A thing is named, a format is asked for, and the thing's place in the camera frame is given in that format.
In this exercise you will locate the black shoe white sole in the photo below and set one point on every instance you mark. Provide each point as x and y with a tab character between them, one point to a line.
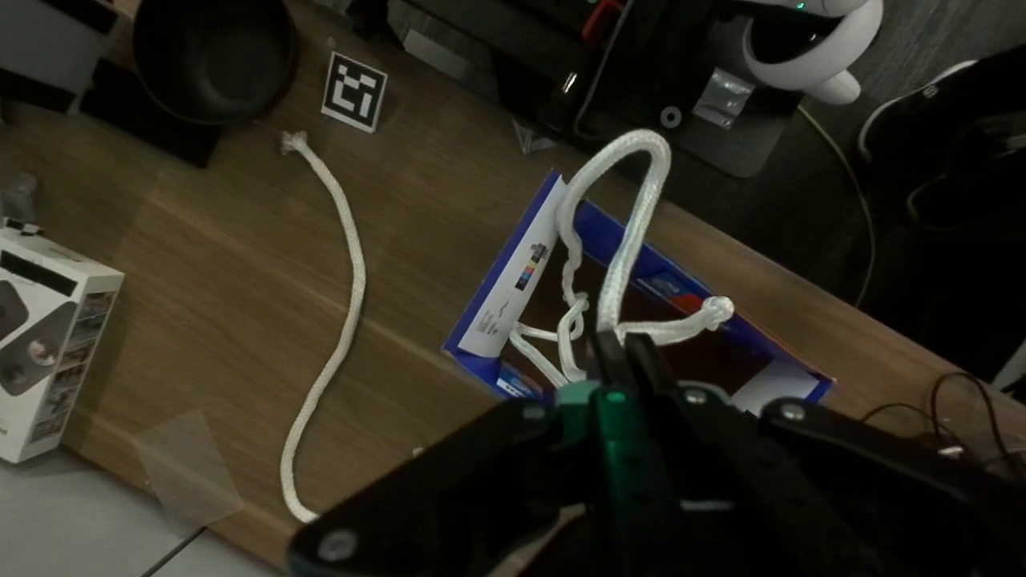
973	161
917	98

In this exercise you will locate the black white fiducial marker card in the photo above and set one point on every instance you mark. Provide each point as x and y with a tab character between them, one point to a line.
355	93

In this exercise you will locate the blue printed carton box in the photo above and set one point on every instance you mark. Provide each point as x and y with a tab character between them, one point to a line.
500	310

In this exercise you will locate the white VR headset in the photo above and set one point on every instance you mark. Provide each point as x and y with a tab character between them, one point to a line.
812	52

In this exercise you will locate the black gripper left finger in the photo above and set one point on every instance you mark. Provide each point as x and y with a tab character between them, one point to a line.
482	482

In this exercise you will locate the white phone box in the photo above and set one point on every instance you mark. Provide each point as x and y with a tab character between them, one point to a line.
51	340

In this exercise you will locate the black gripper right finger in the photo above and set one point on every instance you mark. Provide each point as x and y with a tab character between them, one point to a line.
812	493

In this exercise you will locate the black bowl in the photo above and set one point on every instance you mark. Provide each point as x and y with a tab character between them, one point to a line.
212	52

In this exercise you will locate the clear tape piece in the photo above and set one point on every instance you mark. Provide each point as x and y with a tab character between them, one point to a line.
179	468

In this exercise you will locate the black square pad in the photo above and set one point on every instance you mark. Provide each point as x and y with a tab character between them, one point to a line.
115	116

